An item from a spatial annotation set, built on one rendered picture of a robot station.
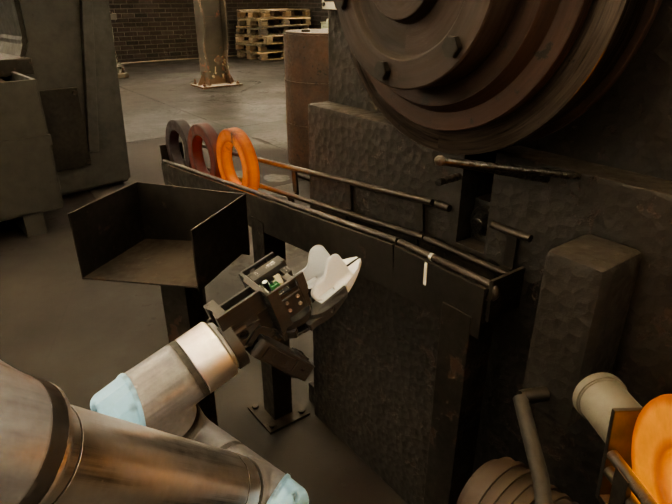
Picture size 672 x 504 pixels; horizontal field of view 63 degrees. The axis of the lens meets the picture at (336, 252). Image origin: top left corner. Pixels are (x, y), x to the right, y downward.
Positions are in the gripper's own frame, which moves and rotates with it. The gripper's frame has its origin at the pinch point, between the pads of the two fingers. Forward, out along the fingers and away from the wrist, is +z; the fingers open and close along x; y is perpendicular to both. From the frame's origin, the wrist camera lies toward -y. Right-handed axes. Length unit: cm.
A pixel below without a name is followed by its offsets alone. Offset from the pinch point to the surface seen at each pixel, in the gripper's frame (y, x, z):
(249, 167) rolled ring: -10, 65, 17
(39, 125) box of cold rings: -21, 239, -5
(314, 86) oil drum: -68, 245, 150
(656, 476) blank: -7.1, -39.8, 1.6
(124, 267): -10, 52, -21
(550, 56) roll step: 21.4, -15.0, 22.9
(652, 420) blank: -3.5, -37.7, 4.2
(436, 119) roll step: 12.4, 1.0, 20.0
